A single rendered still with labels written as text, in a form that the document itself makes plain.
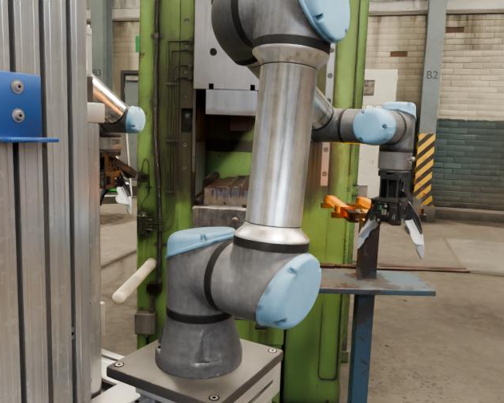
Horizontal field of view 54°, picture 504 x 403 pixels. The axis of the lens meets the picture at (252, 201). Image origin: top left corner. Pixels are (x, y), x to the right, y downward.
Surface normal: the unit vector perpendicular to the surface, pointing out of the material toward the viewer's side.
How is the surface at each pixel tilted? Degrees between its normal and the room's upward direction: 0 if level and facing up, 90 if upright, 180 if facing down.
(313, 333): 90
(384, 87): 90
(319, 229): 90
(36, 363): 90
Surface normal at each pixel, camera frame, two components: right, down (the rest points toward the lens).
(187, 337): -0.23, -0.18
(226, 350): 0.69, -0.18
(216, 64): -0.06, 0.14
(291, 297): 0.79, 0.24
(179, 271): -0.60, 0.09
